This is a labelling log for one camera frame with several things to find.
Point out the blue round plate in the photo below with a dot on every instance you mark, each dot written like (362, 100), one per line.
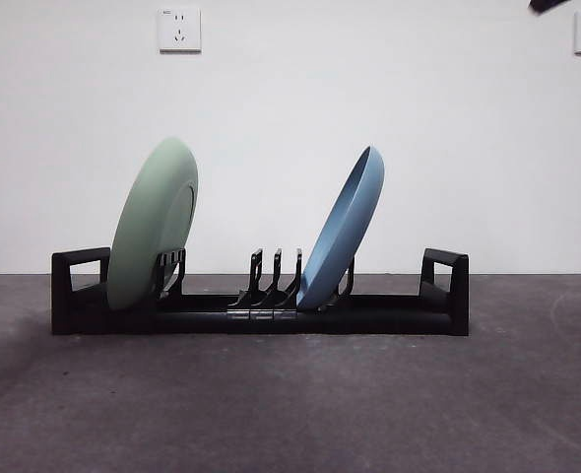
(344, 236)

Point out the green round plate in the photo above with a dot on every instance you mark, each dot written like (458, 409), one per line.
(148, 222)

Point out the black plastic plate rack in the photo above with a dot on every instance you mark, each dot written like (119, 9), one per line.
(197, 322)

